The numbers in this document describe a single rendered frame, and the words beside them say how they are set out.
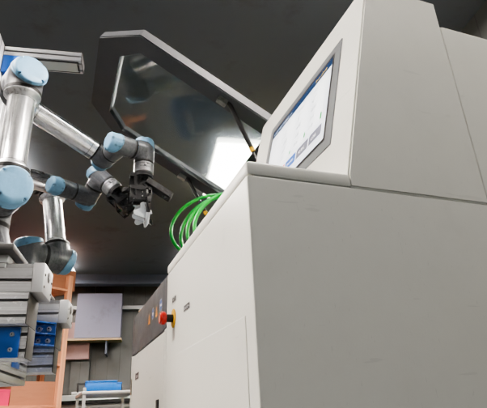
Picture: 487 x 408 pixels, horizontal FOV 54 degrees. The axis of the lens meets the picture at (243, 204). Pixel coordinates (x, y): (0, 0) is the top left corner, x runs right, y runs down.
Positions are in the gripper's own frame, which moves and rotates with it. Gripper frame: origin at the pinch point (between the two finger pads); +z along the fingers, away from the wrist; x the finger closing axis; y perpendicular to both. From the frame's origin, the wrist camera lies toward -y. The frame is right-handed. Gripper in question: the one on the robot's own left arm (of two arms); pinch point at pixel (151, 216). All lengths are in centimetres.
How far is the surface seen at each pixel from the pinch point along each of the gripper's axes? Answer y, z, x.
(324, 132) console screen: -10, 55, 83
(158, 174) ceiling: -140, -159, -224
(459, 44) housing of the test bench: -55, 64, 93
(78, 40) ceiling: -77, -161, -39
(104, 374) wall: -30, -186, -692
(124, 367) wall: -61, -170, -691
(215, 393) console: 48, 76, 68
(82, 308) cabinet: -65, -280, -629
